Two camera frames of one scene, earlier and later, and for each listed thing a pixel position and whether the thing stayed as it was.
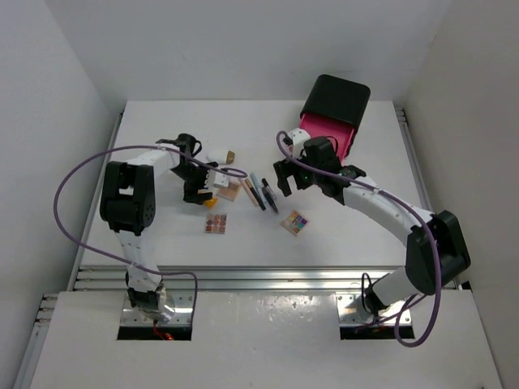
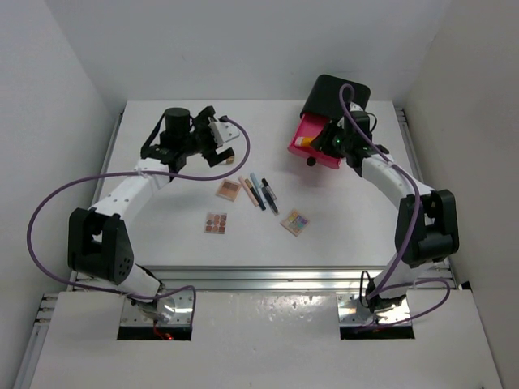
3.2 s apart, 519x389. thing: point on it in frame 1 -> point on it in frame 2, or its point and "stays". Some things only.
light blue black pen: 258,191 stays
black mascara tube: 269,194 stays
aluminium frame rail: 229,278 stays
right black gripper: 284,170 -> 323,141
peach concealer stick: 250,190 stays
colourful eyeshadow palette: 295,223 stays
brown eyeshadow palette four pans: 229,192 stays
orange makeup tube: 210,203 -> 302,141
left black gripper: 190,193 -> 201,121
